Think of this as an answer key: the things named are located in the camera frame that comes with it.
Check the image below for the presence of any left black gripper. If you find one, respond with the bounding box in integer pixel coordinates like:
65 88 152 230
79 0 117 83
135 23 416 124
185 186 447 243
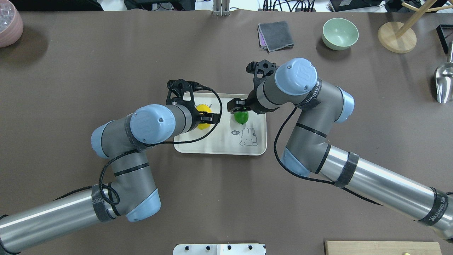
189 106 213 131

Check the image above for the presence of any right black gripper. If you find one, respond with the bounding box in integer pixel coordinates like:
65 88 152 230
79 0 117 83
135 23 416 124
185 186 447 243
227 89 270 114

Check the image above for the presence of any yellow lemon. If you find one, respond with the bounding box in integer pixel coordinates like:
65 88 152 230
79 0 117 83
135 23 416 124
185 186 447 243
196 104 212 130

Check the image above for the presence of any green lime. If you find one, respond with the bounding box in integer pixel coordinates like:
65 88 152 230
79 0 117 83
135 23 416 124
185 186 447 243
233 112 249 125

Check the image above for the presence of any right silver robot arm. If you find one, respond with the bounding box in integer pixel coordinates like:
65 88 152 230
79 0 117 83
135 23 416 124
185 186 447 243
228 58 452 243

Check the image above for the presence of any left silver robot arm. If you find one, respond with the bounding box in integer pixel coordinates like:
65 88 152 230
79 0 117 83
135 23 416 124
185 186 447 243
1 104 219 255

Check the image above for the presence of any cream rectangular tray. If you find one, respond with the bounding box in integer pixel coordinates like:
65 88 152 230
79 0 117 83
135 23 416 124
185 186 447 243
173 92 267 155

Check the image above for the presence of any grey folded cloth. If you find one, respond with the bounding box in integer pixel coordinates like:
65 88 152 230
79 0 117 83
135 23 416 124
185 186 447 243
257 21 294 53

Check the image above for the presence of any mint green bowl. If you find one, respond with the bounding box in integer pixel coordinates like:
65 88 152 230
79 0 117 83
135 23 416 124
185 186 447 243
322 18 359 51

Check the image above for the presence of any bamboo cutting board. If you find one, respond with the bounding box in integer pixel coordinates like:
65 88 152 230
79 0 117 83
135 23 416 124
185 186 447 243
325 240 442 255

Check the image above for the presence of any wooden mug tree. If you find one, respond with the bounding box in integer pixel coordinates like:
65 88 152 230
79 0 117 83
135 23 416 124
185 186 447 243
378 0 453 54

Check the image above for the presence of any metal scoop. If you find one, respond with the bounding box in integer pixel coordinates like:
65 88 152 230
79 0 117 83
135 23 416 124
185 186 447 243
435 42 453 104

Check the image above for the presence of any pink bowl with ice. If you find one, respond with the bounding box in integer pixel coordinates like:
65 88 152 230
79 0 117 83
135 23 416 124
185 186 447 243
0 0 24 48

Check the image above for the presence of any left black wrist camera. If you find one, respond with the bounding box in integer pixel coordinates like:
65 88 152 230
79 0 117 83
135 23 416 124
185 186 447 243
166 79 205 109

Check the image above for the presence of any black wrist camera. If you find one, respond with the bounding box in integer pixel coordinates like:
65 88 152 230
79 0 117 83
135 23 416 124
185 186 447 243
166 79 205 109
246 60 279 88

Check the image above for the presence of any aluminium frame post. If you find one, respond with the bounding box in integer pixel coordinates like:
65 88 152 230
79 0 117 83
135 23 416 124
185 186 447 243
212 0 230 17

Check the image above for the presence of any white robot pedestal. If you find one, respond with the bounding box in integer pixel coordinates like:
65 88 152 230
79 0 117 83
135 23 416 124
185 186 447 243
173 243 266 255

